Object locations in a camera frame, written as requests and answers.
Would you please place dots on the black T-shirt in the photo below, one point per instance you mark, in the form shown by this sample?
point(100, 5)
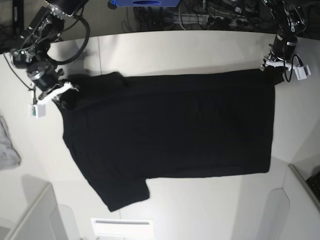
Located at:
point(121, 131)

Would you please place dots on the white right partition panel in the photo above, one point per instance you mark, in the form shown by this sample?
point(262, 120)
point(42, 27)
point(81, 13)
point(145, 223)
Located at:
point(303, 221)

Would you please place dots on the power strip with cables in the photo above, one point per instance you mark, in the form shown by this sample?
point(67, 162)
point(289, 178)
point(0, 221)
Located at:
point(206, 20)

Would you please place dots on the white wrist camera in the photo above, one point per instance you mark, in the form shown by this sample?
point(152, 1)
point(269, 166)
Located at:
point(302, 72)
point(36, 110)

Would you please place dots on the white partition panel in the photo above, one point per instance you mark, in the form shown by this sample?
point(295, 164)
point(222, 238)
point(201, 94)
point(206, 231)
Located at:
point(303, 221)
point(41, 220)

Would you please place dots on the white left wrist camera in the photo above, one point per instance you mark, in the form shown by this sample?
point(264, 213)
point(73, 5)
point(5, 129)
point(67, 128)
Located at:
point(302, 72)

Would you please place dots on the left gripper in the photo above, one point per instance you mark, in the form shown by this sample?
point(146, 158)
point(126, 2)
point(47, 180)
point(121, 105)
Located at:
point(282, 53)

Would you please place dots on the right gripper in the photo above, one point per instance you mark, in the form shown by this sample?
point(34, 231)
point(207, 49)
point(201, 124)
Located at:
point(47, 86)

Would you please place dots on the grey cloth at table edge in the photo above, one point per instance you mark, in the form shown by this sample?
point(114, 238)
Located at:
point(9, 157)

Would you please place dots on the white label plate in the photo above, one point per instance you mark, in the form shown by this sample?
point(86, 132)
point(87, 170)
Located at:
point(123, 228)

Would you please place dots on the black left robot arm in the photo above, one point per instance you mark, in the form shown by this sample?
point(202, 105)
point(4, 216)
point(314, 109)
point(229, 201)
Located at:
point(291, 21)

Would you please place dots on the blue box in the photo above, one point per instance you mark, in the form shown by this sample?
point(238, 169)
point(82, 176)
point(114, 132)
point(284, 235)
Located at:
point(145, 3)

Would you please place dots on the black keyboard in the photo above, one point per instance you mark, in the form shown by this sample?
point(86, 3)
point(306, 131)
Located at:
point(314, 184)

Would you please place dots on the white left partition panel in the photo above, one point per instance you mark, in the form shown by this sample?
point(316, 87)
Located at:
point(41, 220)

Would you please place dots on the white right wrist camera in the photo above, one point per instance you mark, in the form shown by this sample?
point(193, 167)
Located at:
point(36, 110)

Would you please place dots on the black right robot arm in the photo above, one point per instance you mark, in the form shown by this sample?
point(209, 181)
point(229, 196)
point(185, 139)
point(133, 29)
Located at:
point(31, 52)

